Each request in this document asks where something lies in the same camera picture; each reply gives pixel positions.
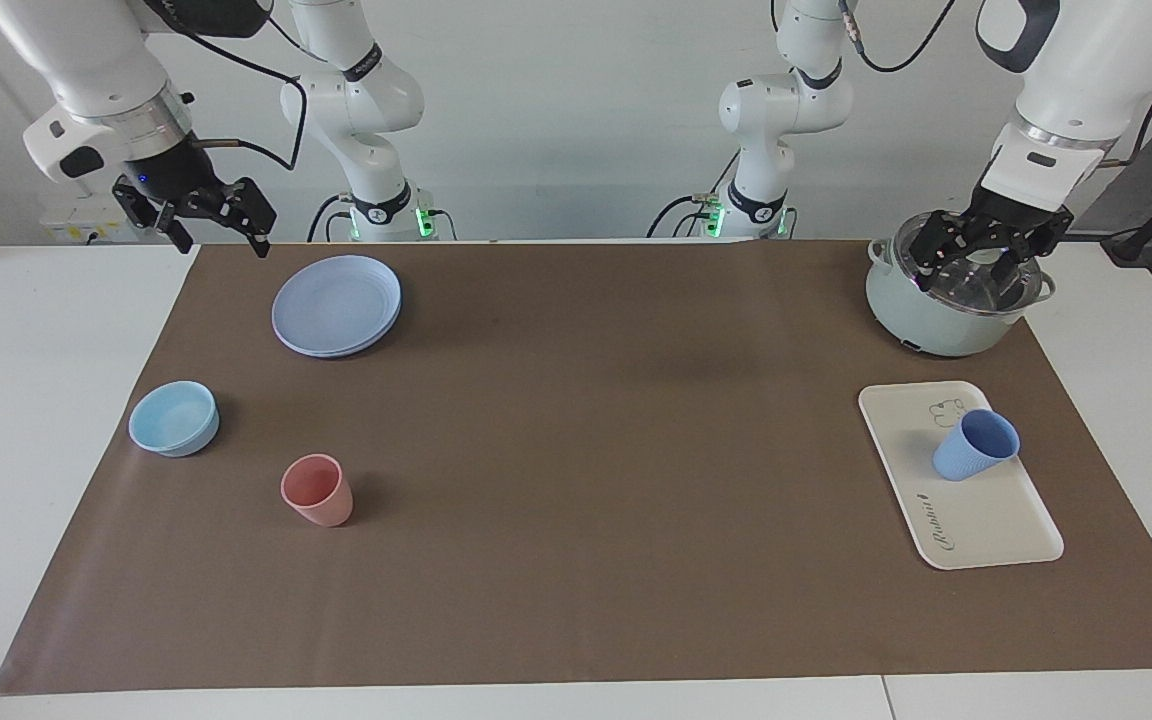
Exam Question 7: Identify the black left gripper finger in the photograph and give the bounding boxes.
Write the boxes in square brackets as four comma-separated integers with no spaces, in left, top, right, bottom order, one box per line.
[991,225,1074,302]
[910,210,979,292]

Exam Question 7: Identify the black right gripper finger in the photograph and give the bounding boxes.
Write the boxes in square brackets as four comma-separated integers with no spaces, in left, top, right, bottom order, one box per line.
[220,177,279,260]
[112,179,194,255]

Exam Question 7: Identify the blue ribbed cup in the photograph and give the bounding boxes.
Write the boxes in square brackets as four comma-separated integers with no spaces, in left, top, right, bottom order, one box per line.
[931,407,1022,483]

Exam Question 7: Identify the pink cup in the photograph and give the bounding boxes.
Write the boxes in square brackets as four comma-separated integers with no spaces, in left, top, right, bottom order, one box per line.
[280,453,355,529]

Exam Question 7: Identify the cream rabbit print tray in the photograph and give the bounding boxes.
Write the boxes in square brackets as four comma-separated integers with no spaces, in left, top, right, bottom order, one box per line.
[857,380,1066,572]

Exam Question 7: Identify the glass pot lid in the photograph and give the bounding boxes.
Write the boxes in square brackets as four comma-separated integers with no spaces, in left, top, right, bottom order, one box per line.
[891,211,1049,317]

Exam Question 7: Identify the mint green cooking pot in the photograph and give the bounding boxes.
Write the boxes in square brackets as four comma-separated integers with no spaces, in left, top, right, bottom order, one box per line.
[864,235,1056,359]

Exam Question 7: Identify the white power strip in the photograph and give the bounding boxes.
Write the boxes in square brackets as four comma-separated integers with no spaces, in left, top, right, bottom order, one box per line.
[39,193,153,245]

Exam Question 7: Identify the pale blue plate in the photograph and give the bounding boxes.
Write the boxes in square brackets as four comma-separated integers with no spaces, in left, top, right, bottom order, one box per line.
[271,254,404,360]

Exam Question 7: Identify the light blue bowl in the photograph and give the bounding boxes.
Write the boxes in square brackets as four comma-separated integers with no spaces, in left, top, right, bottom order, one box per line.
[127,380,221,459]

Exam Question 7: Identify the brown paper table mat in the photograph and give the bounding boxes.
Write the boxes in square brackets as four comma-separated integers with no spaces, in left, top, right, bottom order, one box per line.
[0,240,1152,696]

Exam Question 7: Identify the black base cable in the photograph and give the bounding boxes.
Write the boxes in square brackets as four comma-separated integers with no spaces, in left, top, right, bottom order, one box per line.
[305,193,358,244]
[646,190,723,240]

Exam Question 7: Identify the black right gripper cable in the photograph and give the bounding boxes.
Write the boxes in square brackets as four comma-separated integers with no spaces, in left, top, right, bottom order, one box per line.
[181,25,309,173]

